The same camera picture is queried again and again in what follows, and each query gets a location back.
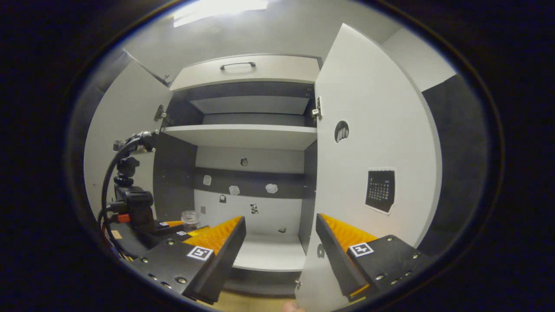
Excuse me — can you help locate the clear glass bottle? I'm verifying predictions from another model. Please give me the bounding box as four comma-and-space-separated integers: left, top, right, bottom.
181, 210, 201, 232

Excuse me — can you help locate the grey and white cabinet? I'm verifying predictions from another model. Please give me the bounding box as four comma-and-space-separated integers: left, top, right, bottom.
153, 54, 323, 298

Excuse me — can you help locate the white door with calendar sticker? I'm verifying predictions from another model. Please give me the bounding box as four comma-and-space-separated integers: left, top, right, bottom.
295, 24, 443, 312

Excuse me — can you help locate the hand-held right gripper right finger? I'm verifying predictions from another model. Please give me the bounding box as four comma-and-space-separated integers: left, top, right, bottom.
316, 213, 434, 302

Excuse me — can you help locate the black backdrop cloth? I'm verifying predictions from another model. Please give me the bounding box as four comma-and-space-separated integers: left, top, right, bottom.
416, 74, 493, 258

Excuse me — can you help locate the white door with phone sticker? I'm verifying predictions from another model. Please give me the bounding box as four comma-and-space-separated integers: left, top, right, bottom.
84, 61, 174, 222

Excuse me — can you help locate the white cabinet drawer front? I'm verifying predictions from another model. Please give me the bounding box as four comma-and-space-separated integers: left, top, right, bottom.
170, 55, 321, 91

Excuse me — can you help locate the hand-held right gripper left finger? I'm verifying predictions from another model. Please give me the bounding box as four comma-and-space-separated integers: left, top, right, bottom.
130, 216, 247, 305

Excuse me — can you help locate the white cabinet shelf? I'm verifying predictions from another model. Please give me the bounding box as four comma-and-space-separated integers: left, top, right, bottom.
161, 124, 318, 151

